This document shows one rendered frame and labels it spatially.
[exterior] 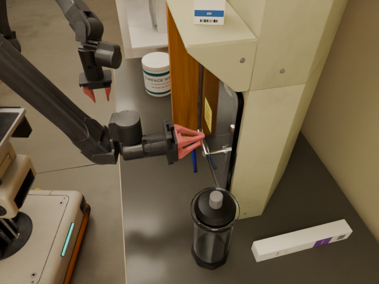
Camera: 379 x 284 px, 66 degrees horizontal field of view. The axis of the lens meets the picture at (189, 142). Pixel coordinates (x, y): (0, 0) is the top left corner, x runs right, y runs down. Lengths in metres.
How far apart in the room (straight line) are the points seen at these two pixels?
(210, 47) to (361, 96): 0.61
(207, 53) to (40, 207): 1.57
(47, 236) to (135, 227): 0.93
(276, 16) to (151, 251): 0.65
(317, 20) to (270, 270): 0.61
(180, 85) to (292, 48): 0.50
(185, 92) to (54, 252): 1.11
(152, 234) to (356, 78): 0.74
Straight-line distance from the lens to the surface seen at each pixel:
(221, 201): 0.62
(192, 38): 0.48
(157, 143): 0.70
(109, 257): 1.93
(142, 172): 1.01
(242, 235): 0.89
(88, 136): 0.69
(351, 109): 1.02
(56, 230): 1.77
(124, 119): 0.66
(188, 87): 0.96
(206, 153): 0.70
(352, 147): 1.04
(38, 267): 1.71
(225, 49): 0.48
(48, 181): 2.38
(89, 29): 0.93
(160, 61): 1.26
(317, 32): 0.54
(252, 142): 0.64
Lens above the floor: 1.72
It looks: 46 degrees down
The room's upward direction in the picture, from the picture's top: straight up
